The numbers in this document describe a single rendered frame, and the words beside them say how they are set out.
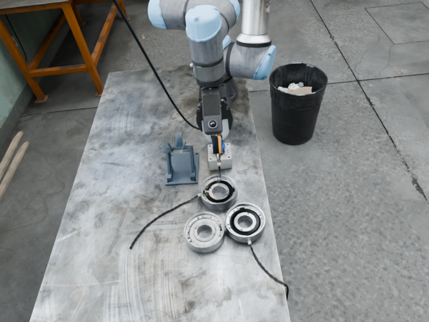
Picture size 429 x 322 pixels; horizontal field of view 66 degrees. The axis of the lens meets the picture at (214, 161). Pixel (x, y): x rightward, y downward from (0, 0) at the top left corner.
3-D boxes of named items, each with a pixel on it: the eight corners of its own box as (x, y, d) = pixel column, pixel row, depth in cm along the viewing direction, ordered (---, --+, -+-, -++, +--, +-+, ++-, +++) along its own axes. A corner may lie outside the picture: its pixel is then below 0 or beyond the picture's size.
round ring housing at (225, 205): (236, 181, 100) (235, 172, 97) (239, 210, 93) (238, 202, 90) (201, 184, 101) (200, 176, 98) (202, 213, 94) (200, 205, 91)
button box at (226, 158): (232, 168, 104) (231, 158, 100) (209, 170, 104) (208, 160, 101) (230, 150, 109) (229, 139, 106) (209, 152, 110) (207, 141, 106)
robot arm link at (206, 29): (226, 2, 71) (212, 20, 66) (230, 50, 79) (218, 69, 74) (193, 0, 74) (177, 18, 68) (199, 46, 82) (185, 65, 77)
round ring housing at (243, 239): (223, 214, 93) (221, 206, 90) (260, 207, 93) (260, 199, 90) (229, 248, 86) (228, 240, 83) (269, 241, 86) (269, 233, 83)
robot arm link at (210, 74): (224, 66, 75) (188, 69, 76) (225, 83, 78) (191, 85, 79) (223, 49, 80) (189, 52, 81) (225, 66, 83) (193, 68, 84)
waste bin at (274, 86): (323, 146, 215) (334, 91, 184) (271, 151, 217) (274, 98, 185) (311, 113, 239) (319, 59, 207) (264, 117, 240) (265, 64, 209)
